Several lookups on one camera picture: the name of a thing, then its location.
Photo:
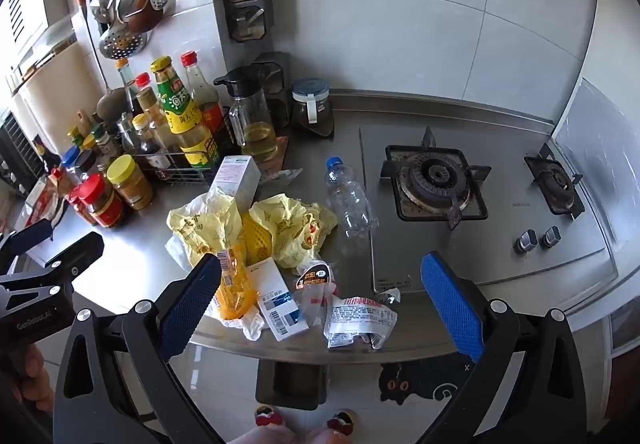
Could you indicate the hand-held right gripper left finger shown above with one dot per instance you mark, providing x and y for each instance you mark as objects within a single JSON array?
[{"x": 187, "y": 304}]

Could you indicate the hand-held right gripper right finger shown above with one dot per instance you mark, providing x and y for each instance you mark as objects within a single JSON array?
[{"x": 452, "y": 304}]

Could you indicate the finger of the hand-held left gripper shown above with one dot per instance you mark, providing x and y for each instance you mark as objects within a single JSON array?
[
  {"x": 75, "y": 249},
  {"x": 25, "y": 236}
]

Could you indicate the orange plastic wrapper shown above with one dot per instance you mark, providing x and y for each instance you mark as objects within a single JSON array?
[{"x": 235, "y": 289}]

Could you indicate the yellow plastic bag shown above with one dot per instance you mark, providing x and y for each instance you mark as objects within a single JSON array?
[
  {"x": 200, "y": 229},
  {"x": 285, "y": 224}
]

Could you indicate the white blue medicine box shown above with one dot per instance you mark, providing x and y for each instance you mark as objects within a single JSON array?
[{"x": 277, "y": 304}]

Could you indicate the yellow foam fruit net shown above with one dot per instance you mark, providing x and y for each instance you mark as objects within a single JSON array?
[{"x": 255, "y": 236}]

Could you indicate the clear snack wrapper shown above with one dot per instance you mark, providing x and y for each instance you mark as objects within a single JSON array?
[{"x": 357, "y": 319}]

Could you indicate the clear wrapper dark label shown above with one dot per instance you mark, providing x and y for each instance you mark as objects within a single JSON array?
[{"x": 312, "y": 276}]

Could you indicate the dark square trash bin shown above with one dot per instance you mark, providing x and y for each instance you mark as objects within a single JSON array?
[{"x": 290, "y": 384}]

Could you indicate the white red carton box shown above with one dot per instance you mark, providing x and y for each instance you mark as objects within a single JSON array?
[{"x": 232, "y": 179}]

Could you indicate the clear plastic bottle blue cap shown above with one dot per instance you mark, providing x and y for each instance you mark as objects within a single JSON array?
[{"x": 350, "y": 204}]

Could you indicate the small clear plastic wrapper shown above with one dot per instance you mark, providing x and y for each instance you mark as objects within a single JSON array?
[{"x": 282, "y": 176}]

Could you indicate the person's left hand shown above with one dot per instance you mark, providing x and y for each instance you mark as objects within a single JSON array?
[{"x": 32, "y": 376}]

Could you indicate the small red lid jar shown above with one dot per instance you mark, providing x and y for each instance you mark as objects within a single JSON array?
[{"x": 77, "y": 204}]

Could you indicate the large red lid jar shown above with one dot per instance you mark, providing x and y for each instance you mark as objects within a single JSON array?
[{"x": 102, "y": 204}]

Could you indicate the white plastic bag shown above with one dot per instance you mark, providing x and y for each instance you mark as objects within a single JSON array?
[{"x": 250, "y": 324}]

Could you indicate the steel gas stove top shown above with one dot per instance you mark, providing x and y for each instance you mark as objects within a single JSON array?
[{"x": 500, "y": 244}]

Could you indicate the dark lid jar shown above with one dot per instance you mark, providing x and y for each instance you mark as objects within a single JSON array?
[{"x": 87, "y": 164}]

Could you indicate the yellow lid jar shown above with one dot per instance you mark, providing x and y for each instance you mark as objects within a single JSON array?
[{"x": 129, "y": 181}]

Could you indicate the black cat floor mat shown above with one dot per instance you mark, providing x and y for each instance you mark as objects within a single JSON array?
[{"x": 400, "y": 379}]

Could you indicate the silver stove knob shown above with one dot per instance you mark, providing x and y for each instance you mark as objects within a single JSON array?
[
  {"x": 526, "y": 241},
  {"x": 552, "y": 236}
]

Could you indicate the green cap spice bottle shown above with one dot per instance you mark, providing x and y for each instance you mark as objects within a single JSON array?
[{"x": 100, "y": 137}]

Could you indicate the large gas burner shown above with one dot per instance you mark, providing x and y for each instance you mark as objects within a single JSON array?
[{"x": 432, "y": 177}]

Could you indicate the red bow slipper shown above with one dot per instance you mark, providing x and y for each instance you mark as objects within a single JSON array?
[
  {"x": 265, "y": 416},
  {"x": 341, "y": 422}
]

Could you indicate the person's pink pants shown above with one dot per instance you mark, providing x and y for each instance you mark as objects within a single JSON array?
[{"x": 265, "y": 436}]

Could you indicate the brown sauce bottle red cap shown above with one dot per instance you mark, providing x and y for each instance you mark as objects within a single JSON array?
[{"x": 150, "y": 109}]

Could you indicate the small gas burner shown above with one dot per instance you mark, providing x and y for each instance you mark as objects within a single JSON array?
[{"x": 555, "y": 181}]

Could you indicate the dark sauce bottle white cap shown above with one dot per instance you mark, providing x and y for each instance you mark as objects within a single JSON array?
[{"x": 127, "y": 89}]

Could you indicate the yellow green label bottle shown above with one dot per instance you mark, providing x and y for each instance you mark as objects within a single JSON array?
[{"x": 182, "y": 119}]

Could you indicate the glass oil dispenser black lid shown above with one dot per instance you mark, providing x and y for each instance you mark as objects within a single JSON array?
[{"x": 255, "y": 124}]

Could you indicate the clear bottle red cap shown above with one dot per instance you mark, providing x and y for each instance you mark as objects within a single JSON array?
[{"x": 200, "y": 89}]

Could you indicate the silver foil splash sheet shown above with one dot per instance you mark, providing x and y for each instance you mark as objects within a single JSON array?
[{"x": 600, "y": 159}]

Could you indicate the steel slotted ladle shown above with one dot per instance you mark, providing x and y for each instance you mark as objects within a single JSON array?
[{"x": 122, "y": 43}]

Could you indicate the glass jar blue lid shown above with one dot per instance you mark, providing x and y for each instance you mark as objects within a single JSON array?
[{"x": 310, "y": 107}]

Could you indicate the brown wooden spoon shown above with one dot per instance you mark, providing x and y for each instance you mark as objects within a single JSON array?
[{"x": 145, "y": 14}]

